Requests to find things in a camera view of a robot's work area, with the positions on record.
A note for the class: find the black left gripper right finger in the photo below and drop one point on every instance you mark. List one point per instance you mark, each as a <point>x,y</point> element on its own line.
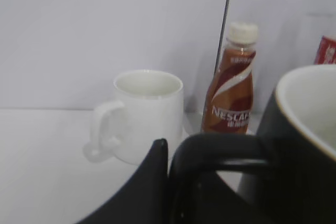
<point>216,202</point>

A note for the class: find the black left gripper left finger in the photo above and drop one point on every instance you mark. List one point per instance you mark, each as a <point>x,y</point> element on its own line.
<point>142,198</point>

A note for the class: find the black mug white interior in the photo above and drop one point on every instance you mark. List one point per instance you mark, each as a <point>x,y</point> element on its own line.
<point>285,171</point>

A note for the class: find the white ceramic mug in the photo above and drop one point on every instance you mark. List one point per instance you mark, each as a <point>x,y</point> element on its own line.
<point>148,105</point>

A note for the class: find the brown Nescafe coffee bottle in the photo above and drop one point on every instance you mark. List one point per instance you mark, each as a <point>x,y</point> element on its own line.
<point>229,98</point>

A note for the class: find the cola bottle red label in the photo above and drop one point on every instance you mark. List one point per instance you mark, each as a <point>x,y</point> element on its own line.
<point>326,52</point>

